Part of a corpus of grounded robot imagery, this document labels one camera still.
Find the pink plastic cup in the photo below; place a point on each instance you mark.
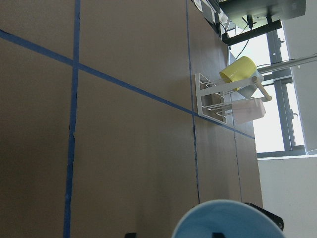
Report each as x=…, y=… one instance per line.
x=247, y=110

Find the light blue plastic cup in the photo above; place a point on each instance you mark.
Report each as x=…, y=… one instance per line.
x=249, y=90

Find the yellow plastic cup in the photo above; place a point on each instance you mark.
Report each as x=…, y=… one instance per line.
x=242, y=68

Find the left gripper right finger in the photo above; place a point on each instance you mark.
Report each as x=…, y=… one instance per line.
x=217, y=235

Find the white wire cup rack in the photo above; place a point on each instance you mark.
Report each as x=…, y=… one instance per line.
x=215, y=102

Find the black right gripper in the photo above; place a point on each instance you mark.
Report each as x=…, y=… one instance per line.
x=276, y=219

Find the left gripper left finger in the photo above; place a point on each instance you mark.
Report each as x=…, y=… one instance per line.
x=130, y=235

